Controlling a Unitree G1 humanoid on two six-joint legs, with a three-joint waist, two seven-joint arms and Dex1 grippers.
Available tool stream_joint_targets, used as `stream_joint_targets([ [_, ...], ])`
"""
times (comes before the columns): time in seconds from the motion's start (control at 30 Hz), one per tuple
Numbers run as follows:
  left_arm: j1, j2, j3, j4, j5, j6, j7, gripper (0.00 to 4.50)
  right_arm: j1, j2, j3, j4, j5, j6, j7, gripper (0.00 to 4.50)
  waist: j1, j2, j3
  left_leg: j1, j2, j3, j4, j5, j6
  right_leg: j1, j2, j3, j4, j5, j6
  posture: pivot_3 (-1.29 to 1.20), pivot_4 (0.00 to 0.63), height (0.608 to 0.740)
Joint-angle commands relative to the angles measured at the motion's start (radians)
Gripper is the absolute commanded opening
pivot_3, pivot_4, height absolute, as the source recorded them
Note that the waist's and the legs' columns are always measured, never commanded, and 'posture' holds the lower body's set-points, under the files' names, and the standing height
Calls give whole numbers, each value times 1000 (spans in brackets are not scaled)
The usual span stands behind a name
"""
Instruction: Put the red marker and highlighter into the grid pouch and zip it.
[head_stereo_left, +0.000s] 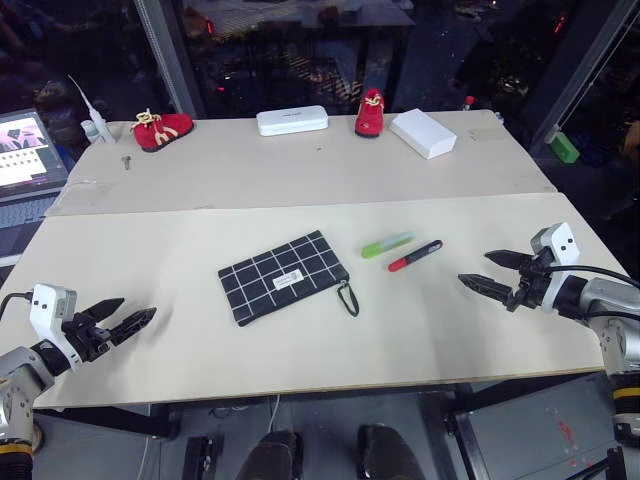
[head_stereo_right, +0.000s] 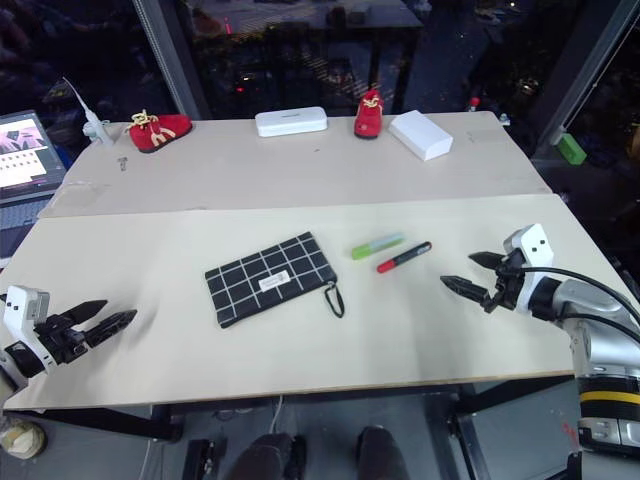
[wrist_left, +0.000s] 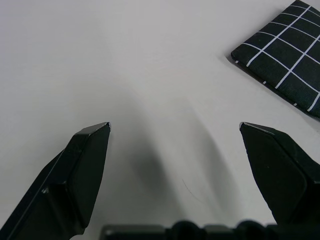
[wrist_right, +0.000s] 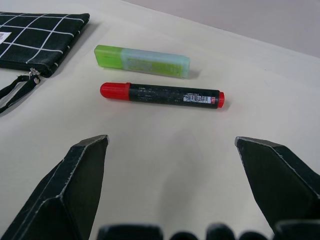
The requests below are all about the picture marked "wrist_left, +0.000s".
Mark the black white-grid folded cloth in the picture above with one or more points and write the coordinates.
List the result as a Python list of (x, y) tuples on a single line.
[(285, 57)]

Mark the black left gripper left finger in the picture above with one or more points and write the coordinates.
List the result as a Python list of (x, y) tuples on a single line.
[(75, 175)]

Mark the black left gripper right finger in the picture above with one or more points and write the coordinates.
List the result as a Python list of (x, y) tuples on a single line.
[(277, 172)]

